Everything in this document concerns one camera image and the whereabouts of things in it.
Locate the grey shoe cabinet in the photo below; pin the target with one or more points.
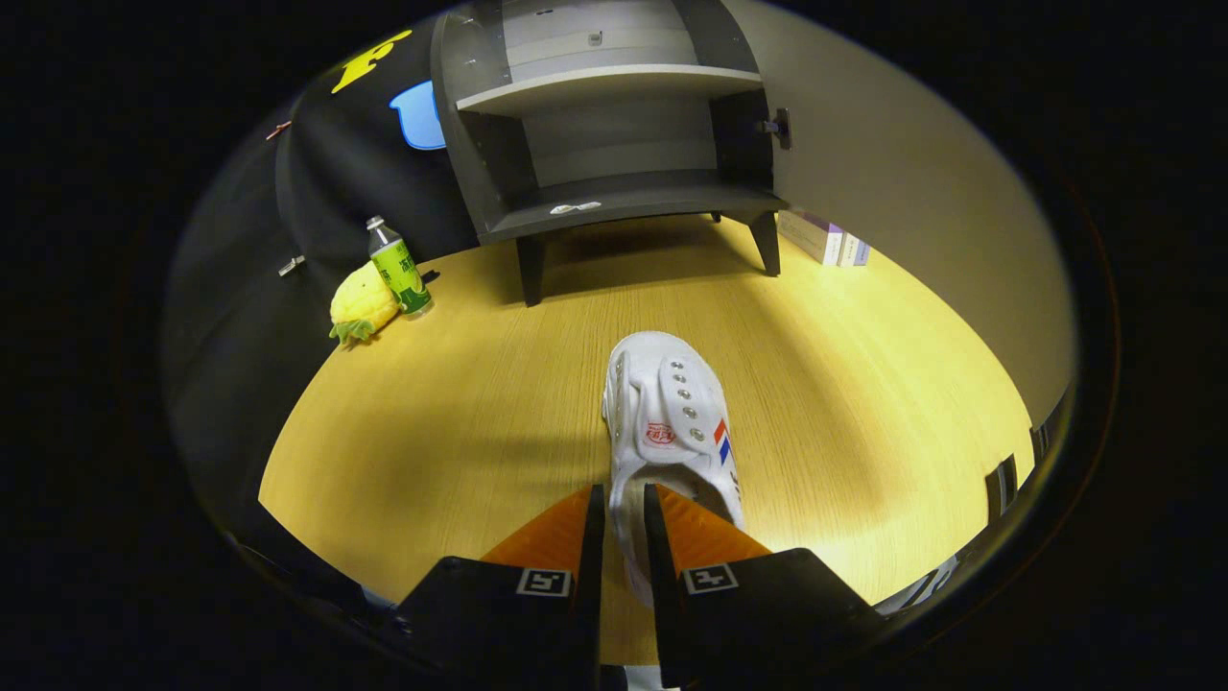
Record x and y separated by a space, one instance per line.
652 197

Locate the black backdrop cloth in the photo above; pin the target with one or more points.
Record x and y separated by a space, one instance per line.
240 336

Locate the beige shoe cabinet door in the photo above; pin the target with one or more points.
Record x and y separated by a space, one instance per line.
911 192

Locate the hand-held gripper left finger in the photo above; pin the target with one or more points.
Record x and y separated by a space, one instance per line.
593 576

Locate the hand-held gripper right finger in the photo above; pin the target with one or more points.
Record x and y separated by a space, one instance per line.
657 576

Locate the green drink bottle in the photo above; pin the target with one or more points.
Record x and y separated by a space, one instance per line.
398 269

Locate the white spine book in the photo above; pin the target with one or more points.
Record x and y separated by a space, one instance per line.
856 251

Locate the white canvas shoe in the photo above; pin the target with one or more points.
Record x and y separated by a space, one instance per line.
662 403

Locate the yellow pineapple plush toy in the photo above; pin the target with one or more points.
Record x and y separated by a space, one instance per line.
363 305

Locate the red cloth clip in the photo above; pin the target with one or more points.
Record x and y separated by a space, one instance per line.
278 130

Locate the black clamp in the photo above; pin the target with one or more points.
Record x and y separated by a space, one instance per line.
1002 489

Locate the silver cloth clip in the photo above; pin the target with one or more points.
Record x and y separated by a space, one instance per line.
292 265

